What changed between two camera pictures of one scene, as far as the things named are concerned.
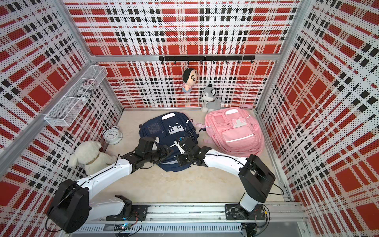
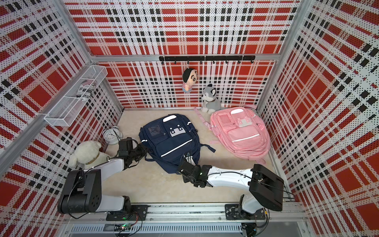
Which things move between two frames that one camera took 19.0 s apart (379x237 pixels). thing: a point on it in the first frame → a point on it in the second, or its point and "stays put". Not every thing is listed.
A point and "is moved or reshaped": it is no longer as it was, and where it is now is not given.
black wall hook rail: x=208 y=58 stays put
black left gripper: x=163 y=154 → x=143 y=149
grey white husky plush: x=211 y=102 stays put
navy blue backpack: x=169 y=127 stays put
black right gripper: x=180 y=161 → x=185 y=179
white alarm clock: x=113 y=135 stays put
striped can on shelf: x=86 y=89 stays put
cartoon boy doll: x=189 y=78 stays put
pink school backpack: x=237 y=131 is moved or reshaped
